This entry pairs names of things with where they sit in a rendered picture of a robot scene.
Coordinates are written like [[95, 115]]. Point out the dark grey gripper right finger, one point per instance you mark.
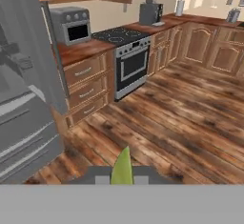
[[149, 175]]

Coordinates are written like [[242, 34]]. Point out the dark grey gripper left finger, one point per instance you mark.
[[92, 175]]

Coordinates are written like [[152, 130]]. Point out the green lemon wedge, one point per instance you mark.
[[122, 169]]

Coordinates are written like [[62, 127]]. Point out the wooden drawer cabinet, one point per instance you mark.
[[85, 75]]

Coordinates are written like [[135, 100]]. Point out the grey fridge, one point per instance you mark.
[[22, 91]]

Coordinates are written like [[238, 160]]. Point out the wooden base cabinet run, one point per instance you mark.
[[203, 43]]

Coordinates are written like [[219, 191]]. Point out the black and silver stove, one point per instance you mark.
[[130, 56]]

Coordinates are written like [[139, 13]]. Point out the grey toaster oven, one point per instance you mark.
[[71, 26]]

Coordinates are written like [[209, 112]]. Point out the dark grey coffee machine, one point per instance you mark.
[[150, 11]]

